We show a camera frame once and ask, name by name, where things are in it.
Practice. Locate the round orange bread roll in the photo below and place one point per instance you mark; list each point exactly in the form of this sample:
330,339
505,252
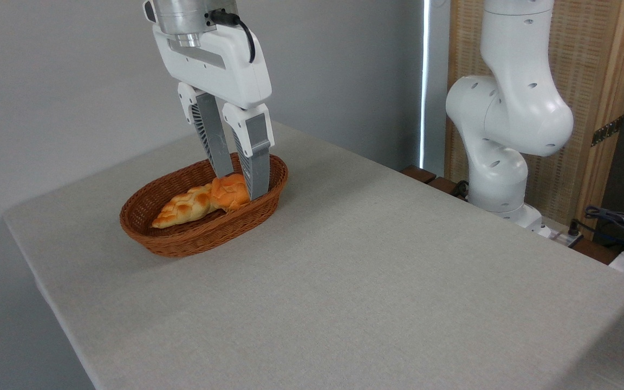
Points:
228,195

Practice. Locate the white power strip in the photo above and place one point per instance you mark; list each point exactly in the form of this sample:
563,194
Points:
558,234

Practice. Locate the brown woven wicker basket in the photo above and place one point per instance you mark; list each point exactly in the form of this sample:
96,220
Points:
193,244

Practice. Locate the bright vertical light strip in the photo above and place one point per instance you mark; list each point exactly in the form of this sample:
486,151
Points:
424,81

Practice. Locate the metal screen hinge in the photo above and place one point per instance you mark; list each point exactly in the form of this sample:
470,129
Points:
607,131

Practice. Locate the dark brown wooden slat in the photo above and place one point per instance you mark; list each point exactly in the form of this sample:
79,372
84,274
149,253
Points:
419,174
444,187

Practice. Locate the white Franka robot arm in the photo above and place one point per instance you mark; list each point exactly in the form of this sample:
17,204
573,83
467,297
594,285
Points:
509,114

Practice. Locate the black power plug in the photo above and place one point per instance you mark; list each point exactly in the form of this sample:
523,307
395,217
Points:
573,227

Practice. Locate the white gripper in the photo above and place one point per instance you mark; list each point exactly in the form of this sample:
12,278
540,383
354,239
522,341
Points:
220,65

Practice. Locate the braided golden bread loaf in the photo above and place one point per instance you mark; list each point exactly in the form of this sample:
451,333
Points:
182,208

